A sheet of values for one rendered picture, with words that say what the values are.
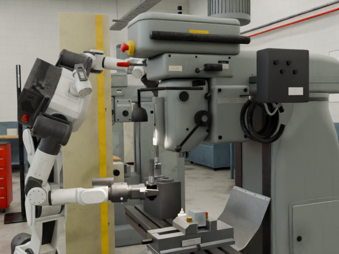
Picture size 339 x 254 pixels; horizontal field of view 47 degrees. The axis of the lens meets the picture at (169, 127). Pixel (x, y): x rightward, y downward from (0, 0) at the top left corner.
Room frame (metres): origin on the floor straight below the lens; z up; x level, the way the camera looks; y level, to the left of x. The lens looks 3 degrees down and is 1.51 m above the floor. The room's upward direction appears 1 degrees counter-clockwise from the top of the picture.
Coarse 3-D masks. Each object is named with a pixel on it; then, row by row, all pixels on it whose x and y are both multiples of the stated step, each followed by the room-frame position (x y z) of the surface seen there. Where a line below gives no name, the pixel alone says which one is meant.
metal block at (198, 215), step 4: (188, 212) 1.64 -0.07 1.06; (192, 212) 1.61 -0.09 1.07; (196, 212) 1.60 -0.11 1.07; (200, 212) 1.60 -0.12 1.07; (204, 212) 1.61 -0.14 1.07; (188, 216) 1.64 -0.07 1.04; (192, 216) 1.61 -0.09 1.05; (196, 216) 1.59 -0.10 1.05; (200, 216) 1.60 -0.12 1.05; (204, 216) 1.61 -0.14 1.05; (196, 220) 1.59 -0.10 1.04; (200, 220) 1.60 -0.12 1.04; (204, 220) 1.61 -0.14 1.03; (200, 224) 1.60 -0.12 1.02; (204, 224) 1.60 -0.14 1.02
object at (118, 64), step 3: (117, 63) 1.75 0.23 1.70; (120, 63) 1.75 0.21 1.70; (123, 63) 1.76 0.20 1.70; (126, 63) 1.76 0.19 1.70; (129, 63) 1.78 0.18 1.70; (132, 63) 1.78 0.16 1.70; (135, 63) 1.79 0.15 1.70; (138, 63) 1.79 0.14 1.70; (141, 63) 1.80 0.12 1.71; (144, 63) 1.80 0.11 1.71; (120, 66) 1.76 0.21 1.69; (123, 66) 1.76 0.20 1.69; (126, 66) 1.77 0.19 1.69; (141, 66) 1.80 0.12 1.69; (144, 66) 1.81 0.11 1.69
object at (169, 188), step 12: (144, 180) 2.15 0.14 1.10; (156, 180) 2.07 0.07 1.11; (168, 180) 2.02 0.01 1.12; (168, 192) 2.00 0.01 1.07; (180, 192) 2.04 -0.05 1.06; (144, 204) 2.16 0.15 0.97; (156, 204) 2.03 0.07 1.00; (168, 204) 2.00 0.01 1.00; (180, 204) 2.04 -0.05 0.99; (156, 216) 2.03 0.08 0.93; (168, 216) 2.00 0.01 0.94
